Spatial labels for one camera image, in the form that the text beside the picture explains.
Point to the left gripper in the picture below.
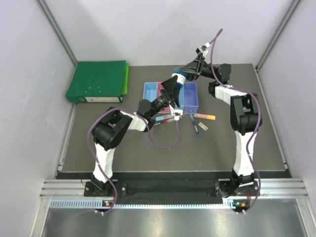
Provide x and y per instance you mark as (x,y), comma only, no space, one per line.
(168,99)

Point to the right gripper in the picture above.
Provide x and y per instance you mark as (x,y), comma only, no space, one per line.
(196,67)

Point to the blue round tape dispenser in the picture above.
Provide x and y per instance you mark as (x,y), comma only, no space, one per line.
(181,77)

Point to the light blue end bin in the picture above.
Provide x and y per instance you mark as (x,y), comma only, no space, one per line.
(150,91)

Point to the light green plastic folder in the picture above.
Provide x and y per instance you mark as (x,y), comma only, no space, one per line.
(125,79)

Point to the dark green ring binder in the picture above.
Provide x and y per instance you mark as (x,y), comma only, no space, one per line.
(97,82)

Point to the purple plastic bin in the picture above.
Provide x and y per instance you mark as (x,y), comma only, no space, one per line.
(190,98)

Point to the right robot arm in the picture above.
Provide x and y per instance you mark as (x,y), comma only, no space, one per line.
(245,119)

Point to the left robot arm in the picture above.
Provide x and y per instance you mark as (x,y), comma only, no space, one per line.
(109,130)

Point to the red pen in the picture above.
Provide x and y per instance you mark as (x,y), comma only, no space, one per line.
(164,121)

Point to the blue capped glue stick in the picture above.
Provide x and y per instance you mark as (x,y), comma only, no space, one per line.
(163,117)

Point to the pink orange highlighter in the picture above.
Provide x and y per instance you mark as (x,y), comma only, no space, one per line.
(204,116)

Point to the small clear eraser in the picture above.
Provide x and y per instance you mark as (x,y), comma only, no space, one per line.
(203,126)

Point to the blue pen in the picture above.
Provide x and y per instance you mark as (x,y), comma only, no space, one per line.
(194,124)

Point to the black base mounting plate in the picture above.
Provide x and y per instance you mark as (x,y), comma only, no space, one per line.
(173,199)

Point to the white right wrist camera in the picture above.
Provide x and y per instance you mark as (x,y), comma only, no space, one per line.
(203,50)

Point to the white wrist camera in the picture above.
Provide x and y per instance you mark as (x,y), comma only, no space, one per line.
(203,50)
(176,113)

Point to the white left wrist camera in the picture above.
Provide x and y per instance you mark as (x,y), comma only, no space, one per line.
(176,113)

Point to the aluminium rail frame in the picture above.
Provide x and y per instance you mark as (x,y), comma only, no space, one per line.
(270,188)

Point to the slotted cable duct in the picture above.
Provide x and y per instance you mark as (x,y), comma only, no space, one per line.
(106,204)

